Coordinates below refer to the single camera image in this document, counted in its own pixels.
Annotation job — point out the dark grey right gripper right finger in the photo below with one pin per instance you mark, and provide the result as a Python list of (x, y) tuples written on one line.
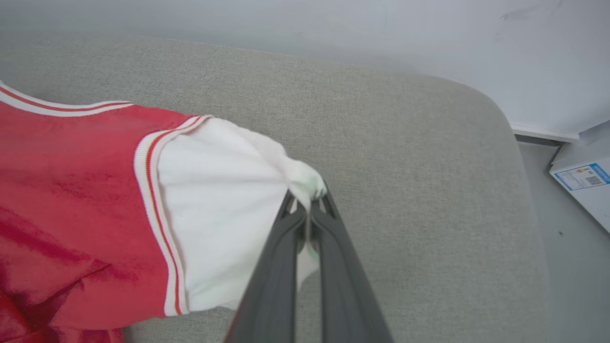
[(345, 295)]

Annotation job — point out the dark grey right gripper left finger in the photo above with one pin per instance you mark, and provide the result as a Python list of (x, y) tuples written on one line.
[(271, 290)]

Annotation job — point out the red and white jersey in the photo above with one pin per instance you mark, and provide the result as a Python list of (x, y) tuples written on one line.
[(71, 190)]

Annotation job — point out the grey fabric sofa cushion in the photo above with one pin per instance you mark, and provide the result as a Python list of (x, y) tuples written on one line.
[(405, 166)]

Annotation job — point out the white baseboard strip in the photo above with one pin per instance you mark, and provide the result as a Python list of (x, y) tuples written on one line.
[(538, 132)]

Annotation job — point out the white box with blue label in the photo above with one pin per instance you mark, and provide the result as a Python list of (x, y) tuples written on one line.
[(591, 200)]

